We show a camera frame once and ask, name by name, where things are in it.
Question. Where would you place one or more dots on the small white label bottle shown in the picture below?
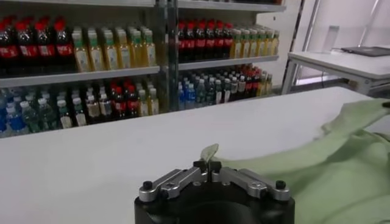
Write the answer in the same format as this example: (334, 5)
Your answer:
(227, 92)
(218, 93)
(80, 114)
(65, 117)

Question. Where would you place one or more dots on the white side table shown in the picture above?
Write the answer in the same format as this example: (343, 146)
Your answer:
(335, 65)

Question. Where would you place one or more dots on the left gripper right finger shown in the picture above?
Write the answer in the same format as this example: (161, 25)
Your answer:
(246, 182)

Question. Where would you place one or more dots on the black laptop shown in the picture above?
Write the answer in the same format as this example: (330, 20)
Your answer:
(368, 51)

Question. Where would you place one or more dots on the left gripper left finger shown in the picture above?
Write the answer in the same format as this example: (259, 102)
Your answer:
(176, 182)

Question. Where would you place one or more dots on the small red cap cola bottle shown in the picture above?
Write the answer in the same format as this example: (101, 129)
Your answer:
(249, 86)
(256, 84)
(133, 104)
(119, 105)

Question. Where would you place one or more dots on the small dark tea bottle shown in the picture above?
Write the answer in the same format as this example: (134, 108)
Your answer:
(234, 89)
(242, 88)
(105, 107)
(93, 109)

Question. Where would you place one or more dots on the light green t-shirt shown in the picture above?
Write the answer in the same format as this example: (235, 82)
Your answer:
(320, 170)

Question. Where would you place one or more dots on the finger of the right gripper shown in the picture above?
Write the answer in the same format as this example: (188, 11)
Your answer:
(387, 105)

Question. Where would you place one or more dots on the glass cooler door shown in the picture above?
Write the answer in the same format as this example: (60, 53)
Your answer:
(297, 24)

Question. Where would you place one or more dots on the small blue water bottle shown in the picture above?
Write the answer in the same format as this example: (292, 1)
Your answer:
(182, 99)
(2, 124)
(15, 123)
(191, 97)

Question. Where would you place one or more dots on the beverage display shelf unit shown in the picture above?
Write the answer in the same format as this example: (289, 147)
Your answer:
(76, 76)
(228, 61)

